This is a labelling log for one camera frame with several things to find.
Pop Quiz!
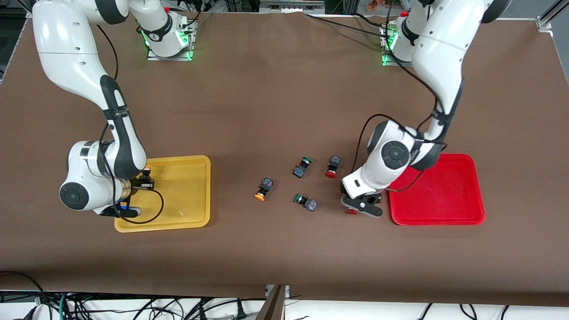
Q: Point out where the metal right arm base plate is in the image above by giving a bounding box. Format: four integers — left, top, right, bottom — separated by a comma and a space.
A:
147, 42, 194, 61

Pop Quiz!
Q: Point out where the aluminium frame profile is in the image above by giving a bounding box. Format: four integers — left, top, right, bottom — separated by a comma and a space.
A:
536, 0, 569, 32

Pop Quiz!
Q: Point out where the grey metal frame box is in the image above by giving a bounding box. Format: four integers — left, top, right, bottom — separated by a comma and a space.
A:
259, 0, 326, 15

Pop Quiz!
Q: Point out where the long black table cable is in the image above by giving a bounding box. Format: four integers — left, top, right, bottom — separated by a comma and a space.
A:
305, 12, 394, 40

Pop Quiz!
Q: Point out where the black floor cable loop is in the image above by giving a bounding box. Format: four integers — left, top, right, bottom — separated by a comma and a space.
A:
0, 270, 45, 320

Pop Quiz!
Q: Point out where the table cover sheet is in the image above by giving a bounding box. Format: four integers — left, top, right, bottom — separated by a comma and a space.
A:
0, 8, 569, 307

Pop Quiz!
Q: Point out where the red plastic tray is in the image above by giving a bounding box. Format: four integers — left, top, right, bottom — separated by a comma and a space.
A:
388, 154, 486, 226

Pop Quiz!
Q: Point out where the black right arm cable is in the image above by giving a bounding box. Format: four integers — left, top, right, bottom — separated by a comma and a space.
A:
96, 24, 164, 225

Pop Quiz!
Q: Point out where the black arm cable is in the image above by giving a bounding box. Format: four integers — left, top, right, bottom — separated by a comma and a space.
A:
96, 24, 164, 225
356, 0, 447, 192

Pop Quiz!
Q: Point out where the yellow plastic tray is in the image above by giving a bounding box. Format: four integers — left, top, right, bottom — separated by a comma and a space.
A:
114, 155, 211, 233

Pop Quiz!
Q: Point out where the green floor cable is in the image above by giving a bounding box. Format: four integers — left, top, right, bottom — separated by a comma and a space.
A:
59, 291, 72, 320

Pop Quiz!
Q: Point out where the small metal bracket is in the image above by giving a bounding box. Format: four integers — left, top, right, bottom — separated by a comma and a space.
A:
265, 284, 290, 299

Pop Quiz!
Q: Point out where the green push button switch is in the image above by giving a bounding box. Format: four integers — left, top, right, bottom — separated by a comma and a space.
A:
294, 193, 318, 212
293, 156, 313, 179

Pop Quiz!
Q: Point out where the short black table cable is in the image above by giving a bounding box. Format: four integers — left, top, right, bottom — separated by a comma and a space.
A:
353, 12, 392, 27

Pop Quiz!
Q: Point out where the black base cable bundle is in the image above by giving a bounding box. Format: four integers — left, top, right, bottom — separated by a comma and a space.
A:
169, 0, 215, 34

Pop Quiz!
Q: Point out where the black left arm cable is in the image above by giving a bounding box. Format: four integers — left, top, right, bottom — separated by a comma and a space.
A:
356, 0, 447, 192

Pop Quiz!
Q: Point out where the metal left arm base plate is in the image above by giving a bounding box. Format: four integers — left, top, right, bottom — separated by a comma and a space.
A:
381, 51, 416, 67

